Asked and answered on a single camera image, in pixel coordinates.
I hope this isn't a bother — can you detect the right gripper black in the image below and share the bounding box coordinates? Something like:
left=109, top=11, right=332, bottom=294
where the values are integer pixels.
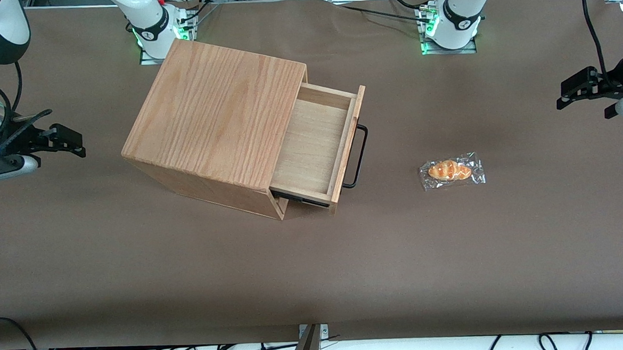
left=5, top=119, right=87, bottom=161

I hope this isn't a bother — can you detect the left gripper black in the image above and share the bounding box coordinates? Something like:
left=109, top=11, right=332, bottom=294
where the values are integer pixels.
left=555, top=66, right=623, bottom=111

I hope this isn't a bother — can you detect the black metal drawer handle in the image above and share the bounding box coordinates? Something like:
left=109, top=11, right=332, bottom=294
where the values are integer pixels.
left=339, top=123, right=371, bottom=190

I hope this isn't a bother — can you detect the light wooden cabinet door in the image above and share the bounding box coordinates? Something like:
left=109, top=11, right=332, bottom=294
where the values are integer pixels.
left=263, top=79, right=373, bottom=218

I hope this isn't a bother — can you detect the oak wooden drawer cabinet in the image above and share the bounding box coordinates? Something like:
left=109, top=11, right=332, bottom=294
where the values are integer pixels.
left=115, top=31, right=316, bottom=229

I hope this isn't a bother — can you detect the bread roll in clear wrapper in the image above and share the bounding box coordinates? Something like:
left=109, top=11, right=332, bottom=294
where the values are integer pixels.
left=418, top=151, right=487, bottom=192

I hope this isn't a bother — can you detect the brown paper table cover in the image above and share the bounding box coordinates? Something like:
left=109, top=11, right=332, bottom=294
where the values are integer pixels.
left=0, top=0, right=623, bottom=350

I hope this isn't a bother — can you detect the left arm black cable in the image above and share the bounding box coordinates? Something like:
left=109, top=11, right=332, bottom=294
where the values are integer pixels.
left=581, top=0, right=609, bottom=74

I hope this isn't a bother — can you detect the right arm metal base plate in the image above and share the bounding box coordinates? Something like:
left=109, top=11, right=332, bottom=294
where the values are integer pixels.
left=137, top=9, right=201, bottom=66

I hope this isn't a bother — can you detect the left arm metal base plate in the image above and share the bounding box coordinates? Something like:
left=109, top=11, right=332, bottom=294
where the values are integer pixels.
left=416, top=2, right=478, bottom=57

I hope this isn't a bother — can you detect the long black cable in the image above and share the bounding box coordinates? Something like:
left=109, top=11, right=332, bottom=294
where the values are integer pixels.
left=331, top=0, right=432, bottom=28

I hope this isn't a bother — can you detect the small metal bracket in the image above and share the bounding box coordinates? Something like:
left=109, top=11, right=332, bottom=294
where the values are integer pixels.
left=298, top=322, right=330, bottom=340

